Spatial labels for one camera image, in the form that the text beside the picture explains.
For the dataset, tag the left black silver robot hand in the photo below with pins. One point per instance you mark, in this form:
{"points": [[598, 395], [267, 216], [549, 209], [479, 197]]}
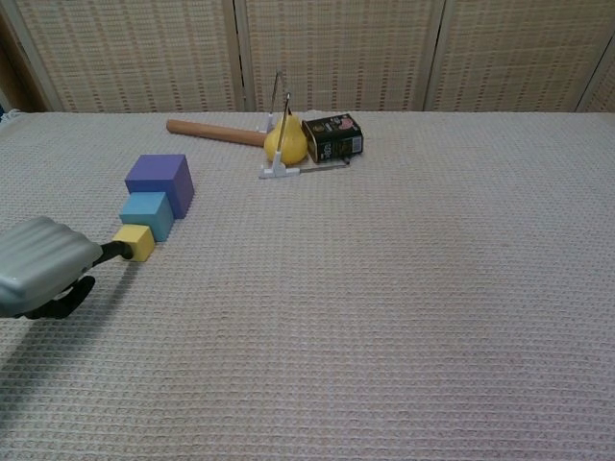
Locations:
{"points": [[38, 259]]}

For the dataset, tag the small yellow cube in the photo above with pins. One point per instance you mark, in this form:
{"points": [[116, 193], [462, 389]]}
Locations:
{"points": [[141, 242]]}

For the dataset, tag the medium blue cube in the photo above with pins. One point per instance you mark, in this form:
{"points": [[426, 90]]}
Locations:
{"points": [[149, 211]]}

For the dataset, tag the large purple cube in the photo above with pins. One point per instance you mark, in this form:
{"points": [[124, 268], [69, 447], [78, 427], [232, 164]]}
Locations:
{"points": [[161, 175]]}

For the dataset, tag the brown wooden cabinet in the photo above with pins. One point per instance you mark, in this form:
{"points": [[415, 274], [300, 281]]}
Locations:
{"points": [[17, 77]]}

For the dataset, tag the wooden rod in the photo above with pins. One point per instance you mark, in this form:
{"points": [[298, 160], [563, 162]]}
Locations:
{"points": [[216, 132]]}

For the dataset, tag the woven folding screen panel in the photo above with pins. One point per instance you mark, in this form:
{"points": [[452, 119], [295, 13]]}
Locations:
{"points": [[519, 53], [603, 91], [336, 53], [134, 53]]}

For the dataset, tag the yellow pear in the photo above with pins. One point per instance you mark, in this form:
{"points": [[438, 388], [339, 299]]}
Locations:
{"points": [[290, 144]]}

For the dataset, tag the black printed tin can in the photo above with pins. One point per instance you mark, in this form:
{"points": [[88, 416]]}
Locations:
{"points": [[331, 139]]}

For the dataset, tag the beige woven tablecloth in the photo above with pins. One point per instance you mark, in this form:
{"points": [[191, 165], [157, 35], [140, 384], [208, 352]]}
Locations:
{"points": [[365, 298]]}

